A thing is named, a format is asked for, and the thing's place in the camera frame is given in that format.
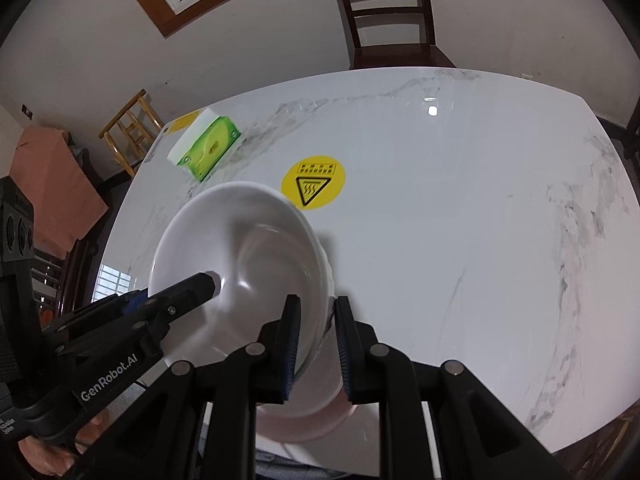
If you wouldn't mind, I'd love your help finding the green tissue pack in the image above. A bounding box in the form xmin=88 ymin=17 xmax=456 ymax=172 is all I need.
xmin=166 ymin=107 xmax=243 ymax=184

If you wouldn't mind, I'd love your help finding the white ribbed bowl pink base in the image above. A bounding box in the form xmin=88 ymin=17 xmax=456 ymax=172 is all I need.
xmin=149 ymin=181 xmax=362 ymax=444

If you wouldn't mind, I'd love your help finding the pink cloth cover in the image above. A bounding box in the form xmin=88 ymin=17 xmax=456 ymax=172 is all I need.
xmin=10 ymin=125 xmax=111 ymax=257

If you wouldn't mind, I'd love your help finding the light wooden stool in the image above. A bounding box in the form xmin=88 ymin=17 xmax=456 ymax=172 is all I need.
xmin=98 ymin=89 xmax=166 ymax=177

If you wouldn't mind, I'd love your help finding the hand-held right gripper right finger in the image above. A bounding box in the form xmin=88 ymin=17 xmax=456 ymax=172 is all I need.
xmin=335 ymin=296 xmax=576 ymax=480

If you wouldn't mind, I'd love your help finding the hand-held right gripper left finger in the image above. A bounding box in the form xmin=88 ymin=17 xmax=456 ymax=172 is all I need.
xmin=60 ymin=294 xmax=302 ymax=480

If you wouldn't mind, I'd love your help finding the round yellow warning sticker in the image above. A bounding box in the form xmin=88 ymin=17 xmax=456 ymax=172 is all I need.
xmin=281 ymin=156 xmax=347 ymax=211

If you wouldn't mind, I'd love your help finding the person's left hand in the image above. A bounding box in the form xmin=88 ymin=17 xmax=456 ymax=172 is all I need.
xmin=17 ymin=407 xmax=108 ymax=479

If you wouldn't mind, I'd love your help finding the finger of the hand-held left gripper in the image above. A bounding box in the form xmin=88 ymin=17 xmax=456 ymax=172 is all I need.
xmin=145 ymin=272 xmax=222 ymax=328
xmin=90 ymin=290 xmax=151 ymax=322

